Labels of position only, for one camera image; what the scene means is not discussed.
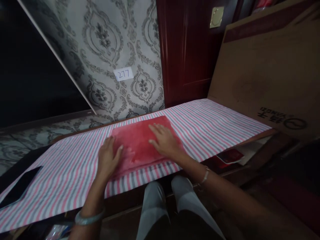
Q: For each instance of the person's left hand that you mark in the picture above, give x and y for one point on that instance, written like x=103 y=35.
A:
x=108 y=157

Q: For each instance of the person's right hand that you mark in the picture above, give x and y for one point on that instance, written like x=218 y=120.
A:
x=166 y=141

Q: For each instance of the person's right thumb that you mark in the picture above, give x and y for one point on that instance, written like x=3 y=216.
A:
x=155 y=144

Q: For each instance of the person's left thumb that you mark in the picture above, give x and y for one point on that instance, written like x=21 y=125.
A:
x=120 y=152

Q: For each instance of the person's right fingers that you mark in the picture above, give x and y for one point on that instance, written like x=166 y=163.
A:
x=161 y=129

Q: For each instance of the person's left fingers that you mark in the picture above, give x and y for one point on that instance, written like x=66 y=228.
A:
x=107 y=146

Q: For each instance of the red towel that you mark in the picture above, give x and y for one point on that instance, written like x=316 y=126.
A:
x=140 y=140

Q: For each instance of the pink grey striped cloth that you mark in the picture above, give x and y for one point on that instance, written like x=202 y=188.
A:
x=62 y=162

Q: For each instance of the person's legs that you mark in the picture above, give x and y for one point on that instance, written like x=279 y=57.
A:
x=182 y=200

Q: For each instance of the white paper label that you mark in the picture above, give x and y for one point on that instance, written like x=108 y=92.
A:
x=123 y=74

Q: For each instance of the flat red packet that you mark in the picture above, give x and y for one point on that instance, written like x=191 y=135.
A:
x=230 y=156

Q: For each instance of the dark red wooden door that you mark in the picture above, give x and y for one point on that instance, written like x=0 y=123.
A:
x=187 y=55

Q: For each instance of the black smartphone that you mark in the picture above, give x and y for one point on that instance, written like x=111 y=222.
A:
x=20 y=186

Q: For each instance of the colourful plastic packet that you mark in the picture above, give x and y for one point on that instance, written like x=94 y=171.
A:
x=58 y=232

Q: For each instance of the dark panel with white edge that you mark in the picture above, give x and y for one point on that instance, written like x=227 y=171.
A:
x=30 y=75

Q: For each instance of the large brown cardboard box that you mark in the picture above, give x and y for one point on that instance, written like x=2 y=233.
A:
x=265 y=75

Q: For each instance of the brass door plate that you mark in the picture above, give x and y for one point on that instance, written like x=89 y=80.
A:
x=216 y=17

